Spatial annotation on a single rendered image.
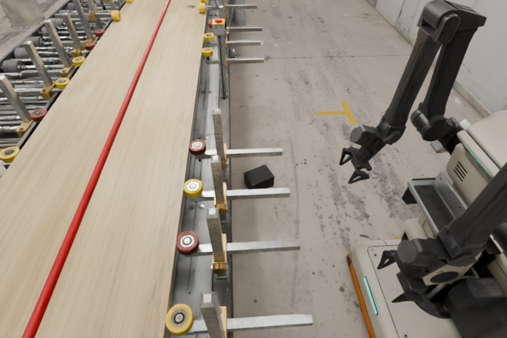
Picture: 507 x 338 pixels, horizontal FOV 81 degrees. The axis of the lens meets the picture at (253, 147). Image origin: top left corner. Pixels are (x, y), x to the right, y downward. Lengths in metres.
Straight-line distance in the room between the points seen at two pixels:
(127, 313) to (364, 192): 1.94
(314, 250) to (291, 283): 0.28
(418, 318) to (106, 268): 1.45
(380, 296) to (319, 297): 0.39
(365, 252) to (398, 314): 0.33
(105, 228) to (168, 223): 0.23
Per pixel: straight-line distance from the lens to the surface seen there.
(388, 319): 1.80
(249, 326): 1.11
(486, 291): 1.49
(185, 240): 1.13
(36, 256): 1.32
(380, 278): 1.87
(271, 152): 1.47
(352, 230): 2.30
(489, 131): 1.06
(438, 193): 1.25
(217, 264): 1.14
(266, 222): 2.23
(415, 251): 0.86
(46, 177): 1.56
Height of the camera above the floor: 1.89
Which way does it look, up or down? 44 degrees down
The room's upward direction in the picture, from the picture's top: 1 degrees clockwise
